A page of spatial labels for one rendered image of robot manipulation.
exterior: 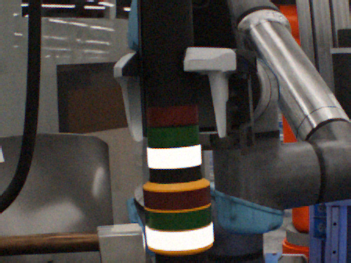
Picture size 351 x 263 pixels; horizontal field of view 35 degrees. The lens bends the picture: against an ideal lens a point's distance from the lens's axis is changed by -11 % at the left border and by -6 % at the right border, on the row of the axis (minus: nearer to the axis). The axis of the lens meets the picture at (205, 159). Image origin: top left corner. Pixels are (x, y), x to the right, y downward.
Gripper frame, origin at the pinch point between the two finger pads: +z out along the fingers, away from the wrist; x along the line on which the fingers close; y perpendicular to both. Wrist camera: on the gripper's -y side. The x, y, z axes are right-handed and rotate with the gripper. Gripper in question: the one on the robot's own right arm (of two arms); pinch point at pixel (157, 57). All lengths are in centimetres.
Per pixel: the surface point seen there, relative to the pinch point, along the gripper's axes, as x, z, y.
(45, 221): 12.0, -4.7, 11.4
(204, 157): 137, -575, 67
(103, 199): 8.4, -9.1, 10.4
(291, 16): 22, -400, -56
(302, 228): 23, -387, 102
